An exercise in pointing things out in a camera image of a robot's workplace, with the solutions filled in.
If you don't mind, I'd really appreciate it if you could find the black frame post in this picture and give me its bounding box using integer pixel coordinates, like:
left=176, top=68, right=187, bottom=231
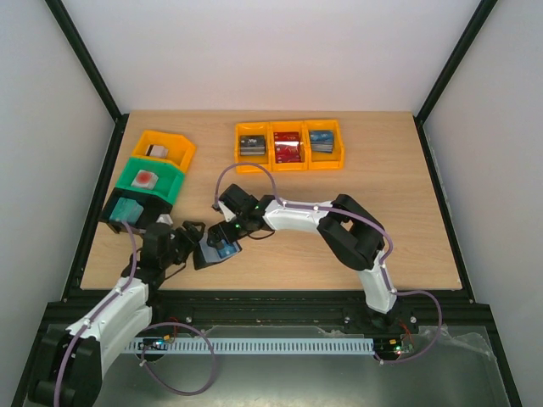
left=415, top=0, right=500, bottom=122
left=44, top=0, right=124, bottom=124

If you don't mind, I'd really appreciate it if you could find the yellow bin with blue cards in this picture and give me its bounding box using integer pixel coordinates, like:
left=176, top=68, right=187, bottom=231
left=305, top=120, right=345, bottom=170

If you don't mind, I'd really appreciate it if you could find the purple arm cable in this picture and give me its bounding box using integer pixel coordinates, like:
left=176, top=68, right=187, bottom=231
left=214, top=163, right=443, bottom=365
left=53, top=220, right=139, bottom=407

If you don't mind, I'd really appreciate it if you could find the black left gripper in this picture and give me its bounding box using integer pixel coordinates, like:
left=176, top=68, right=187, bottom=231
left=162, top=221, right=207, bottom=269

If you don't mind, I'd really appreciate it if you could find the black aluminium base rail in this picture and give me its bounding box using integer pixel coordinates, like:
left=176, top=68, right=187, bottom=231
left=42, top=289, right=493, bottom=332

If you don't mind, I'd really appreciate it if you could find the yellow bin with black cards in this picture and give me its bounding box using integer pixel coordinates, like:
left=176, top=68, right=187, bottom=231
left=234, top=122, right=272, bottom=174

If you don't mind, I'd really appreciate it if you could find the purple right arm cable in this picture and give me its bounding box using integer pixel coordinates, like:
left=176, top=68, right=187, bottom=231
left=214, top=163, right=443, bottom=365

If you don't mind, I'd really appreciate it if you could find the red round card stack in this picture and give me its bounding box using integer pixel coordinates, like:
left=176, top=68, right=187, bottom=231
left=131, top=170, right=159, bottom=190

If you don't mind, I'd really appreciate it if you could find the blue card stack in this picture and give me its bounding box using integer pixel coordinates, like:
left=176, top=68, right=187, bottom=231
left=309, top=130, right=334, bottom=153

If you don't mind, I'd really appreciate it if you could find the teal card stack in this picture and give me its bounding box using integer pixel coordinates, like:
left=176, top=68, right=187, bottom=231
left=109, top=198, right=143, bottom=226

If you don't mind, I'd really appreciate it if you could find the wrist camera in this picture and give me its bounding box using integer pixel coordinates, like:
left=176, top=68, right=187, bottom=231
left=156, top=214, right=173, bottom=226
left=212, top=200, right=236, bottom=222

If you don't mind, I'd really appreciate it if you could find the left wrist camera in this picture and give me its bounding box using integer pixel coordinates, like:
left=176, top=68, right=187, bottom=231
left=156, top=214, right=173, bottom=226

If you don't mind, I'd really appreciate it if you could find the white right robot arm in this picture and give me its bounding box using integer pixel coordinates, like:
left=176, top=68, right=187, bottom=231
left=199, top=184, right=400, bottom=332

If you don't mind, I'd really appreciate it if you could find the black left rear frame post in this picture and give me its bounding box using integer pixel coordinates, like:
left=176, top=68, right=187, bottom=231
left=44, top=0, right=124, bottom=124

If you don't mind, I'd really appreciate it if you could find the black card stack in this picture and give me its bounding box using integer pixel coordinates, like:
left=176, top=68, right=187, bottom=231
left=238, top=135, right=266, bottom=156

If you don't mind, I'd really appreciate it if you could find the black right rear frame post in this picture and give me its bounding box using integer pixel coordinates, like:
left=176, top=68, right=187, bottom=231
left=415, top=0, right=500, bottom=122

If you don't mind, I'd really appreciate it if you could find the yellow bin with red cards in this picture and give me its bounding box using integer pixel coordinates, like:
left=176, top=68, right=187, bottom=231
left=270, top=120, right=308, bottom=172

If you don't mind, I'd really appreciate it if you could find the green bin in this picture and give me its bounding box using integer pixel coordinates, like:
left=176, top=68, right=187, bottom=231
left=115, top=158, right=185, bottom=204

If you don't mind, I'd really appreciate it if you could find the silver card stack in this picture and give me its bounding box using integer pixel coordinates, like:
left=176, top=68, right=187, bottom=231
left=145, top=144, right=169, bottom=159

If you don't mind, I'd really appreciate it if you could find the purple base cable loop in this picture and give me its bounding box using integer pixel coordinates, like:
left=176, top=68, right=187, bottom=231
left=138, top=321, right=218, bottom=396

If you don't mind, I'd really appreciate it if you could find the white slotted cable duct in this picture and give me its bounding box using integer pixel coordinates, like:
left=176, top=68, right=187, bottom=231
left=122, top=337, right=375, bottom=355

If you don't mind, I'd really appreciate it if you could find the black card holder wallet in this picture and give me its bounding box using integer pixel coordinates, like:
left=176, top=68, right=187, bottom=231
left=193, top=232, right=242, bottom=270

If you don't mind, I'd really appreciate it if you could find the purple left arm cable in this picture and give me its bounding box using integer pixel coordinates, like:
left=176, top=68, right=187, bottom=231
left=53, top=220, right=139, bottom=407

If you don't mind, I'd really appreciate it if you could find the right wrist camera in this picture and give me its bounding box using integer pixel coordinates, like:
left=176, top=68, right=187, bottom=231
left=212, top=200, right=236, bottom=222

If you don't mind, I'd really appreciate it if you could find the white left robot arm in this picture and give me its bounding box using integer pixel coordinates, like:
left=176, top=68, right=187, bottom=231
left=27, top=221, right=205, bottom=406

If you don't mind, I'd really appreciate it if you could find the yellow bin left side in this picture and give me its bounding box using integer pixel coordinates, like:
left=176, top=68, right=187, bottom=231
left=132, top=130, right=196, bottom=173

